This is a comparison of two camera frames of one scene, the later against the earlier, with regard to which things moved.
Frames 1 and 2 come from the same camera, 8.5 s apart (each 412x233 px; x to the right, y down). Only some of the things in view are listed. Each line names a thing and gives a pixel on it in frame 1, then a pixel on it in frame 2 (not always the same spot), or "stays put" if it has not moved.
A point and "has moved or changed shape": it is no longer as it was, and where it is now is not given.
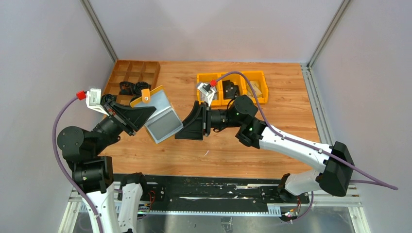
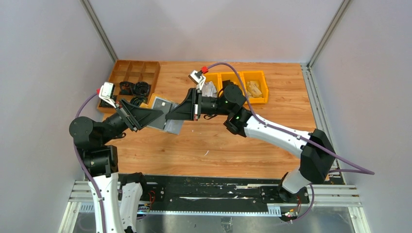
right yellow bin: (258, 75) stays put
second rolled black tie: (126, 88) stays put
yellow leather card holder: (165, 122) has moved or changed shape
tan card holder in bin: (257, 90) stays put
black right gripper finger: (198, 113) → (192, 95)
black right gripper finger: (193, 127) → (184, 111)
